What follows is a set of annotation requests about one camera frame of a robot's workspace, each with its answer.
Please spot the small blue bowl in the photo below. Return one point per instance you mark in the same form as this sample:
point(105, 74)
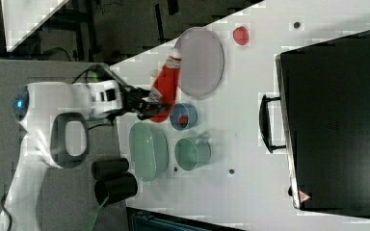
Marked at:
point(183, 109)

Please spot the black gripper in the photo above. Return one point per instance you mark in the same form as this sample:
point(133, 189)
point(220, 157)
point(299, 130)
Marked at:
point(133, 101)

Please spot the round grey plate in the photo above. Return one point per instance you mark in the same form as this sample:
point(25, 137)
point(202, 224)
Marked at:
point(203, 62)

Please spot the silver toaster oven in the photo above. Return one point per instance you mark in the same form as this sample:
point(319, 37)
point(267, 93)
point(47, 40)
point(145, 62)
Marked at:
point(324, 95)

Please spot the green oval strainer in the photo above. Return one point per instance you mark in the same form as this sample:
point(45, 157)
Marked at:
point(149, 151)

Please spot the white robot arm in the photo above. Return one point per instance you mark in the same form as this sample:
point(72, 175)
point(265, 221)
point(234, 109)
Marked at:
point(55, 117)

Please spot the red strawberry in bowl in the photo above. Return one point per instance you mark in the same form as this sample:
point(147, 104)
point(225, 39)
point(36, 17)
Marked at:
point(183, 121)

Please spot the black cylinder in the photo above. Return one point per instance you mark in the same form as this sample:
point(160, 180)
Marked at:
point(107, 169)
point(115, 189)

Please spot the red ketchup bottle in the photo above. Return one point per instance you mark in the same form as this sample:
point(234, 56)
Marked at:
point(165, 86)

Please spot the green cup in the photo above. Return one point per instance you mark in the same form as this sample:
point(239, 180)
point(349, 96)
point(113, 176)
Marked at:
point(192, 153)

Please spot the red toy strawberry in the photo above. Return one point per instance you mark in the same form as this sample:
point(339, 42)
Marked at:
point(241, 35)

